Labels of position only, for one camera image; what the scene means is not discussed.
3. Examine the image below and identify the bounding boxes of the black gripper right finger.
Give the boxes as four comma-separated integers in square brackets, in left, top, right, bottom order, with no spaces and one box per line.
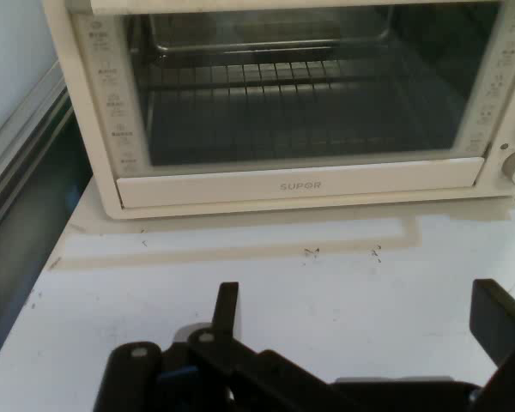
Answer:
[469,278,515,412]

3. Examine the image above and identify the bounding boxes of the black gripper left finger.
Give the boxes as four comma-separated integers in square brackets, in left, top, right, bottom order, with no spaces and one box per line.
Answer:
[93,281,338,412]

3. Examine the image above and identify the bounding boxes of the glass oven door with handle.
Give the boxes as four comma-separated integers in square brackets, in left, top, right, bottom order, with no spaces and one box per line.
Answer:
[66,0,506,210]

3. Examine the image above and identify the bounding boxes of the white toaster oven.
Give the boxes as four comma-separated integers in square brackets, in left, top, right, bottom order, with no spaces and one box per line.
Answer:
[42,0,515,221]

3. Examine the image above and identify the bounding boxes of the wire oven rack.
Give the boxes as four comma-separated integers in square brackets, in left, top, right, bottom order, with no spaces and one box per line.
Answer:
[132,59,413,94]

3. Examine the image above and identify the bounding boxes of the aluminium frame rail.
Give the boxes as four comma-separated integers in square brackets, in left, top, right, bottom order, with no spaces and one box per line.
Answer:
[0,64,76,241]

